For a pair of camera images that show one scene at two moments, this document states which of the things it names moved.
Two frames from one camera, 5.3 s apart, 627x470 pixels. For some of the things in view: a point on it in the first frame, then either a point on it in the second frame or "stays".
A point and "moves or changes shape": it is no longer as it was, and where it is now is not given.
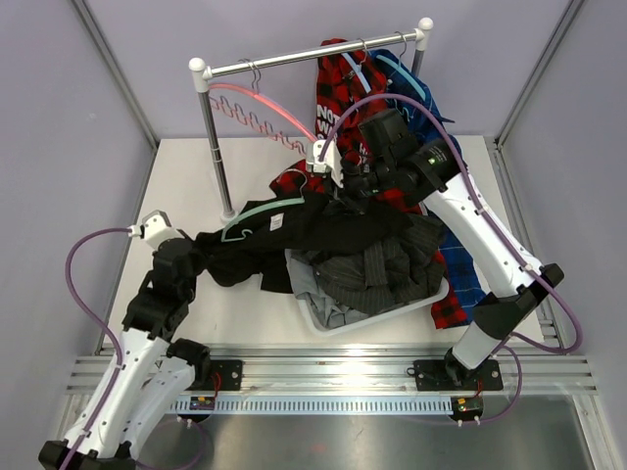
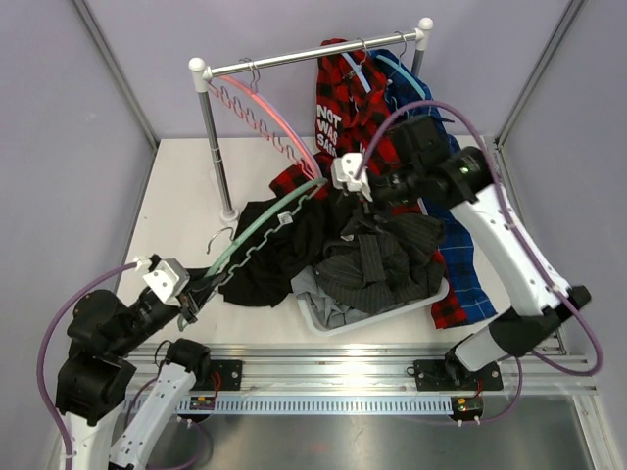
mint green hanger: [247, 233] to [213, 269]
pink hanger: [269, 103] moves or changes shape
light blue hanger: [358, 69] stays
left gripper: [203, 259] to [196, 291]
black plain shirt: [252, 238] moves or changes shape
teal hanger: [401, 70] stays
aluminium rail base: [362, 379] stays
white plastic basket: [311, 322] stays
